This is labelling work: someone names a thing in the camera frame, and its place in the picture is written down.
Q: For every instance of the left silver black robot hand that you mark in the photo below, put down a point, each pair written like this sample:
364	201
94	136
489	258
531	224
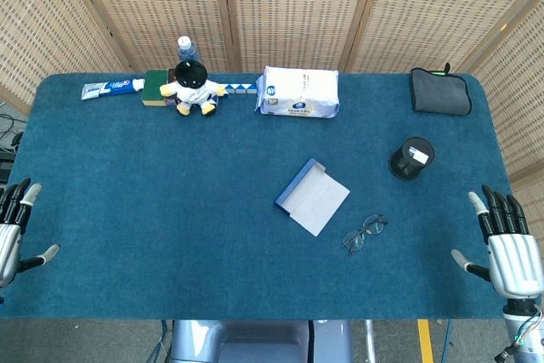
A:
8	235

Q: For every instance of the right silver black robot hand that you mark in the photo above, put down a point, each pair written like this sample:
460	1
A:
512	261

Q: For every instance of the black-framed eyeglasses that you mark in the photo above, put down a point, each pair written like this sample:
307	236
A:
374	225

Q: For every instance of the blue and white box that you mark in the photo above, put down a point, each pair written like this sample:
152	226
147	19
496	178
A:
316	201

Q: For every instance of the black cylindrical container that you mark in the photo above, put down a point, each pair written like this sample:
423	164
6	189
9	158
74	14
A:
408	163

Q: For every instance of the blue carpet table mat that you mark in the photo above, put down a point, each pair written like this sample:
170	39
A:
170	210

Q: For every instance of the silver metal table leg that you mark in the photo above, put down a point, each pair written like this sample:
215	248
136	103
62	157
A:
370	342

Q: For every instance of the blue white toothpaste tube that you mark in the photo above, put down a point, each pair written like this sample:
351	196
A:
106	89

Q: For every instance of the grey folded cloth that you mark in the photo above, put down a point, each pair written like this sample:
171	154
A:
440	93

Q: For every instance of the green yellow sponge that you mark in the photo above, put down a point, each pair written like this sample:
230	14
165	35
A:
155	86

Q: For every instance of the small dark brown box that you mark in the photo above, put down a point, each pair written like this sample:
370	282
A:
171	75

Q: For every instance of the black head plush doll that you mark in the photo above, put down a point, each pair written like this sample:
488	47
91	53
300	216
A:
193	91

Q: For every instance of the clear plastic water bottle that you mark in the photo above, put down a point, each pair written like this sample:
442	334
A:
187	52

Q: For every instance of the blue-grey robot torso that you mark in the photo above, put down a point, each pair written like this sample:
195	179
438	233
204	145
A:
255	342

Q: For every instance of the white tissue pack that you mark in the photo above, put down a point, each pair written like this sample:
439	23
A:
297	91

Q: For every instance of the blue white snake puzzle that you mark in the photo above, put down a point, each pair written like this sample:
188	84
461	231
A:
240	88

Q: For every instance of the bamboo folding screen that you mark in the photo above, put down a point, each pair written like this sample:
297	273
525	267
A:
297	6

